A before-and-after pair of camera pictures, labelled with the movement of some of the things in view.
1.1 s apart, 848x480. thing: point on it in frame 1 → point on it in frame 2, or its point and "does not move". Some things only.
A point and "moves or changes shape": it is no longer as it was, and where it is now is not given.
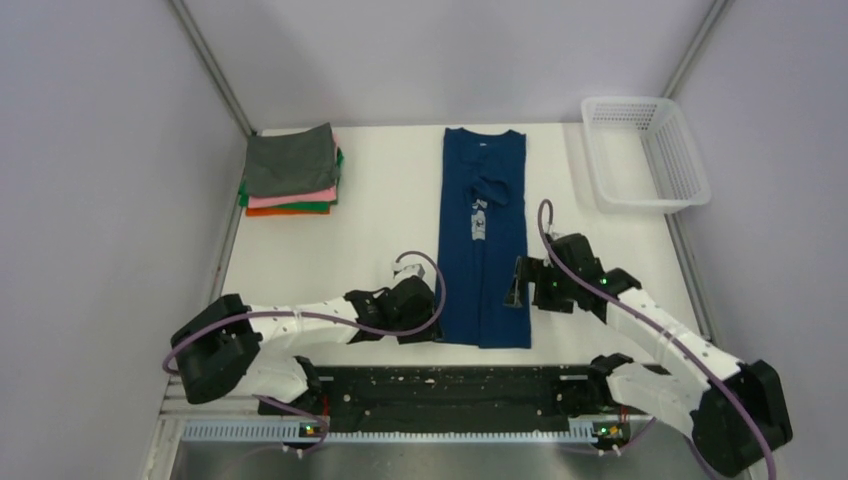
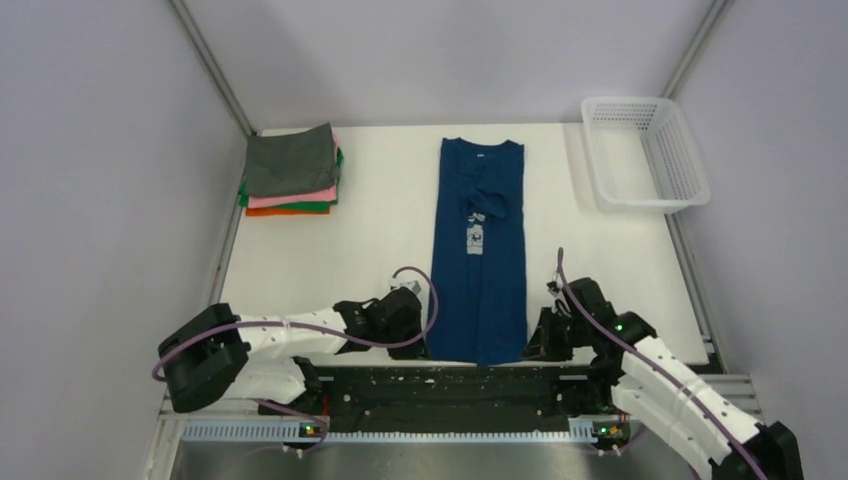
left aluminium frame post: (209, 55) does not move
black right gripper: (533, 269) → (542, 345)
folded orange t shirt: (251, 212) does not move
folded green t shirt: (302, 207) does not move
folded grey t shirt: (291, 160) does not move
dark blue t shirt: (483, 230) moves or changes shape
